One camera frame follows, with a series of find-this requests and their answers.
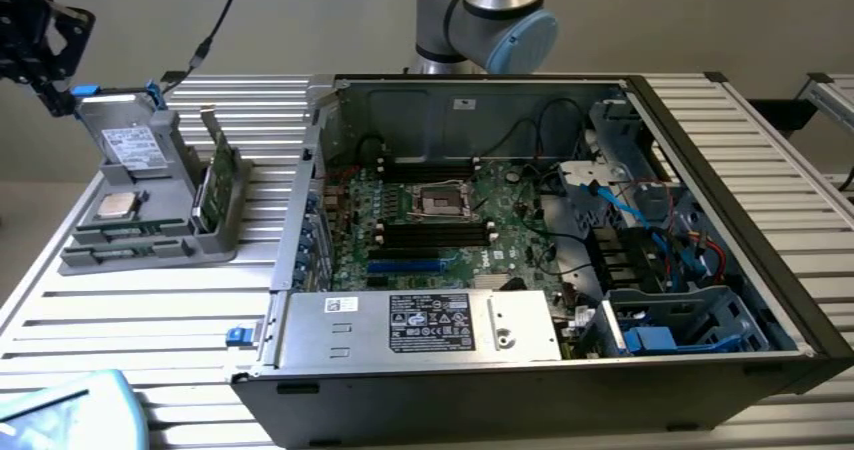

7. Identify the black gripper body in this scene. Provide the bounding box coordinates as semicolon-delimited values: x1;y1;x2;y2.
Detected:
0;0;55;84

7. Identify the green RAM card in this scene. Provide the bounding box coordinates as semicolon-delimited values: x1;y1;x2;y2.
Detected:
189;103;244;235

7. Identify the green RAM stick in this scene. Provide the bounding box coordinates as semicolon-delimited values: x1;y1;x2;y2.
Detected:
73;221;165;237
88;247;163;265

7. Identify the black RAM slot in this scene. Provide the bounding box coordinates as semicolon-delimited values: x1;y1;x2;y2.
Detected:
376;239;498;249
383;158;479;166
376;233;498;242
376;220;498;229
383;173;479;182
383;168;479;176
376;226;498;236
383;163;479;171

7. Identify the hard disk blue caddy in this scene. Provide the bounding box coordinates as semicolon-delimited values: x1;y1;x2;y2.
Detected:
72;84;173;172

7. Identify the silver CPU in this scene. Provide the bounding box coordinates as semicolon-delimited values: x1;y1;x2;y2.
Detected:
95;191;143;221

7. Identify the grey parts rack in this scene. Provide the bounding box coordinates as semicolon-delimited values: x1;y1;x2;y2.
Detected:
56;82;256;277

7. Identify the blue case latch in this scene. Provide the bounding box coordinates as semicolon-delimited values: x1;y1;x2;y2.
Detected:
225;323;261;347

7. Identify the CPU socket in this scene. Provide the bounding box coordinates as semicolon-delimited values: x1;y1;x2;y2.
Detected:
407;182;476;221

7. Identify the black expansion slot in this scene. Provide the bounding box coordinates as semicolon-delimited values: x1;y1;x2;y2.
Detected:
367;248;446;262

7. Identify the blue expansion slot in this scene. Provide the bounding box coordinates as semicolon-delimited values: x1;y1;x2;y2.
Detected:
367;260;448;274

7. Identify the silver power supply unit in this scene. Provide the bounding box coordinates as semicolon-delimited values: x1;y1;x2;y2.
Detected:
275;289;566;367

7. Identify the turquoise plastic object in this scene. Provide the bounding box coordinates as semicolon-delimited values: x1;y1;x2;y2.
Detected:
0;368;149;450

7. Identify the green motherboard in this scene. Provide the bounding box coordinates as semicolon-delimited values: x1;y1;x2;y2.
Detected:
323;158;583;292

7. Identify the silver chipset heatsink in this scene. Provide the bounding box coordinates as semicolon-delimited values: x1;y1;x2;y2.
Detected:
471;274;516;292

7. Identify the grey metal drive cage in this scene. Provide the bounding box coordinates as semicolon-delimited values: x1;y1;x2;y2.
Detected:
556;97;676;192

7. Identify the open black PC case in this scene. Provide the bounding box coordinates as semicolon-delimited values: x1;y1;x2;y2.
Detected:
229;72;854;450

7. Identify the metal slat side table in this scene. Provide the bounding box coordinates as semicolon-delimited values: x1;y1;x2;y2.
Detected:
796;71;854;206

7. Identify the black hanging cable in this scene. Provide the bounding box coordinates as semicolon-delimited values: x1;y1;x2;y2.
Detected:
161;0;247;97

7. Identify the short black wire loop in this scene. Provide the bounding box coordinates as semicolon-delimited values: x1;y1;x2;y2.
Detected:
355;134;390;165

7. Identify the long black wire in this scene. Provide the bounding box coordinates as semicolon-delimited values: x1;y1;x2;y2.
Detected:
475;98;590;165

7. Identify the blue wire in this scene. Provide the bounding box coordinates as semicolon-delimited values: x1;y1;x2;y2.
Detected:
582;181;710;277

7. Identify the red wire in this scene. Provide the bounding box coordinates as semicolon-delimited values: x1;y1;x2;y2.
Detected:
692;228;730;272

